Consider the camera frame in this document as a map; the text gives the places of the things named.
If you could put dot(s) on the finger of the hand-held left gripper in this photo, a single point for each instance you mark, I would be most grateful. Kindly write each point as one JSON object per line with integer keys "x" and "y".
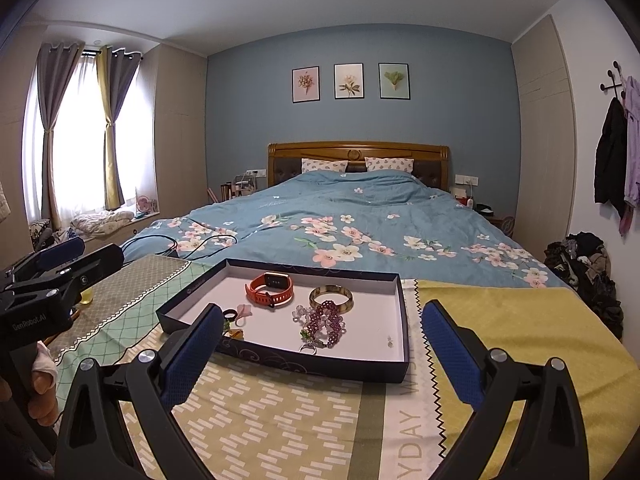
{"x": 95, "y": 265}
{"x": 60, "y": 251}

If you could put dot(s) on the white wall socket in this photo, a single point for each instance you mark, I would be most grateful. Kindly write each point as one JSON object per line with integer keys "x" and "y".
{"x": 255, "y": 172}
{"x": 465, "y": 179}

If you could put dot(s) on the orange smart band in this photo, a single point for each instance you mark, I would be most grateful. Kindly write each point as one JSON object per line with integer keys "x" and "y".
{"x": 274, "y": 280}

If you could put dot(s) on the yellow grey curtain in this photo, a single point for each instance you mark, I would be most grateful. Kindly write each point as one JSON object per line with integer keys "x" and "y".
{"x": 112, "y": 150}

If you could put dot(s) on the black wall coat rack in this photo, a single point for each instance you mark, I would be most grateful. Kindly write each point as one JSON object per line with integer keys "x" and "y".
{"x": 612, "y": 80}

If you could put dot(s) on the rumpled light bedding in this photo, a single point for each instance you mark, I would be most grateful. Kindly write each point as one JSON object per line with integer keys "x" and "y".
{"x": 102, "y": 222}

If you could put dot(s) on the blue floral duvet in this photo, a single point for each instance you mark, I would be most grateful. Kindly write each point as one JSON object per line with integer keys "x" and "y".
{"x": 375, "y": 210}

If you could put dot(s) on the wooden headboard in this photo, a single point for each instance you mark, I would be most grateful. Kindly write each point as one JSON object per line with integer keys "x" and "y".
{"x": 360, "y": 149}

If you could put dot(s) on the amber bangle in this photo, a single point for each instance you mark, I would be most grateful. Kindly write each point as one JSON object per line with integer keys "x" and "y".
{"x": 348, "y": 300}

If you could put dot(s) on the small pink fan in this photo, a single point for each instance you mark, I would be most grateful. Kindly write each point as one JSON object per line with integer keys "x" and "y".
{"x": 146, "y": 206}

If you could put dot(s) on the heart print pillow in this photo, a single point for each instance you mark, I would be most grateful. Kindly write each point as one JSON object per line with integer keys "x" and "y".
{"x": 390, "y": 164}
{"x": 325, "y": 165}

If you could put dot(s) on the pink flower framed print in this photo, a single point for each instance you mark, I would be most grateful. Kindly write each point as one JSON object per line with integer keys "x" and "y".
{"x": 305, "y": 84}

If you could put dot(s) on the person's left hand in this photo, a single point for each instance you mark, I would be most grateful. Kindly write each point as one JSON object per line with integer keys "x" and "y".
{"x": 42, "y": 395}

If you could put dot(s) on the green leaf framed print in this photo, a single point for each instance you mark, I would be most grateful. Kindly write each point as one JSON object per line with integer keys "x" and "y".
{"x": 394, "y": 80}

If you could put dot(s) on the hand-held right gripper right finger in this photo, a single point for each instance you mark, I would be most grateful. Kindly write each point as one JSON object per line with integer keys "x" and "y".
{"x": 450, "y": 355}

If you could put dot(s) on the plastic cup of yellow liquid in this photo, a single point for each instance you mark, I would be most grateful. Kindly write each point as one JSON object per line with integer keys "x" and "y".
{"x": 88, "y": 297}

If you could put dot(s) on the white flower framed print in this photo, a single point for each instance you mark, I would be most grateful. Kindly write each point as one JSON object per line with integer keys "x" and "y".
{"x": 348, "y": 81}

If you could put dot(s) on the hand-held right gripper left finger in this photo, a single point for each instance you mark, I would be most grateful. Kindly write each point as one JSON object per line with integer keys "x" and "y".
{"x": 192, "y": 355}

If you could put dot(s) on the pile of dark clothes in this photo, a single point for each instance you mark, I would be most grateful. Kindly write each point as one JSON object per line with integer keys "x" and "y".
{"x": 590, "y": 275}

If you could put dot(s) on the dark blue box tray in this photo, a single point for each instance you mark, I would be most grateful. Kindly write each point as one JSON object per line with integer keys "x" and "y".
{"x": 370, "y": 310}

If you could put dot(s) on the clutter of cosmetic bottles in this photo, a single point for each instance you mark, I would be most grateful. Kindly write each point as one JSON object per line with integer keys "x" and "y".
{"x": 239, "y": 187}

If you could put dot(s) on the black jacket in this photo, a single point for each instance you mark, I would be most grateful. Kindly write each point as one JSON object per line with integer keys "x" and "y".
{"x": 610, "y": 160}

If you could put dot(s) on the beige wardrobe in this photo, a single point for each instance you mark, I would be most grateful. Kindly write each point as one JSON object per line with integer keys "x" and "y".
{"x": 542, "y": 150}
{"x": 180, "y": 135}

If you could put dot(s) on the small round desk fan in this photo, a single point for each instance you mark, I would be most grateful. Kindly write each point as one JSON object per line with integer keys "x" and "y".
{"x": 508, "y": 223}

